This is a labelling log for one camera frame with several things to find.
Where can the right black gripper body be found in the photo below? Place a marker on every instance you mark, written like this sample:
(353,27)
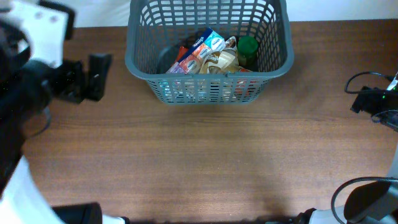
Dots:
(374,102)

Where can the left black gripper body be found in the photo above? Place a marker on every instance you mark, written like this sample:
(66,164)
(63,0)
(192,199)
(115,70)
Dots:
(73,84)

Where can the grey plastic shopping basket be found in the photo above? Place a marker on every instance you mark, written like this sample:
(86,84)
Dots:
(157,29)

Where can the red spaghetti packet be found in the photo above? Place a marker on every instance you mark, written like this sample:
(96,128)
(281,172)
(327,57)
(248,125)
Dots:
(182,53)

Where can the green lid spice jar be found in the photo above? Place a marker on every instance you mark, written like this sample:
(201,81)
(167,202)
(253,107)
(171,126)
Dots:
(247,50)

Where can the brown white snack bag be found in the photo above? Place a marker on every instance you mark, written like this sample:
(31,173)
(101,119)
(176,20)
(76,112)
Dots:
(215,88)

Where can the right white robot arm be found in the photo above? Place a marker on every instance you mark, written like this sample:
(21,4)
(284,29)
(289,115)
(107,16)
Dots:
(376,200)

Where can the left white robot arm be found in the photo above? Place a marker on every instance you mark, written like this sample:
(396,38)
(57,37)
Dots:
(31,84)

